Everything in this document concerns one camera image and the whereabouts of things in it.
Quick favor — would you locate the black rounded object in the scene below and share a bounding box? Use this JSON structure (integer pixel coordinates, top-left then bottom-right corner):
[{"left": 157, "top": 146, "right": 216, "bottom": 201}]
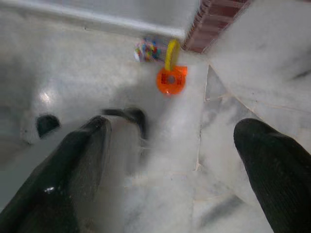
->
[{"left": 35, "top": 115, "right": 61, "bottom": 139}]

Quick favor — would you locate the yellow plastic ring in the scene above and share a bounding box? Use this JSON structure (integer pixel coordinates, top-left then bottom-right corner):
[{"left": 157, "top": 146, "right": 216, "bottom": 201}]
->
[{"left": 164, "top": 39, "right": 181, "bottom": 72}]

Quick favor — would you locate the multicoloured plastic toy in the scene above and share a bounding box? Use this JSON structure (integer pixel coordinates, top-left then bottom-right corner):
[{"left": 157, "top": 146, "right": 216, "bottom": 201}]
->
[{"left": 133, "top": 37, "right": 169, "bottom": 63}]

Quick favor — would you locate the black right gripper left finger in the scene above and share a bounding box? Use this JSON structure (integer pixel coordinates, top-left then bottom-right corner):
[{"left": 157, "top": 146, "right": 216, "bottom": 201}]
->
[{"left": 0, "top": 116, "right": 112, "bottom": 233}]

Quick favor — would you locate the orange round plastic toy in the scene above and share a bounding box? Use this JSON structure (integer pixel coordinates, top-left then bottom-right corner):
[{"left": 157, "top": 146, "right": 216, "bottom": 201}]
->
[{"left": 156, "top": 65, "right": 189, "bottom": 97}]

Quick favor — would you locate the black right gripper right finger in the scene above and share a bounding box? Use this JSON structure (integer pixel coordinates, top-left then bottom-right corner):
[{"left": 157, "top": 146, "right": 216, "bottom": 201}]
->
[{"left": 233, "top": 118, "right": 311, "bottom": 233}]

